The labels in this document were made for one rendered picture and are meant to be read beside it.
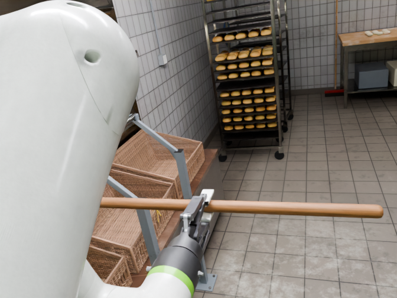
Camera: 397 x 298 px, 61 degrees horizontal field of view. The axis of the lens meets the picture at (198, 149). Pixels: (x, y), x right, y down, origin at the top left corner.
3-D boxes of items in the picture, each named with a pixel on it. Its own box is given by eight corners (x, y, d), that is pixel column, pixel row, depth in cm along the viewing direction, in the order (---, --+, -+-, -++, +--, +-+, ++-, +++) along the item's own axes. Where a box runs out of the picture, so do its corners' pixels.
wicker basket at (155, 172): (112, 198, 221) (100, 161, 210) (149, 159, 269) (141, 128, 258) (180, 201, 204) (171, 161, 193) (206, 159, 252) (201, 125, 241)
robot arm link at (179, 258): (202, 306, 62) (194, 268, 59) (145, 298, 66) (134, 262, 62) (210, 281, 67) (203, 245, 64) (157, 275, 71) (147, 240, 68)
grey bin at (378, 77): (358, 88, 462) (358, 71, 452) (354, 80, 505) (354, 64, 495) (387, 87, 450) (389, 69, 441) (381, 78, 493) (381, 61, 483)
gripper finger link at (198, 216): (181, 240, 73) (179, 236, 72) (193, 203, 81) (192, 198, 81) (197, 242, 72) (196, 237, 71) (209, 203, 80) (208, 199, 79)
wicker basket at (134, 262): (52, 266, 168) (33, 221, 157) (109, 203, 216) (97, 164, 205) (139, 275, 152) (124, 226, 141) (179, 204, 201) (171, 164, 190)
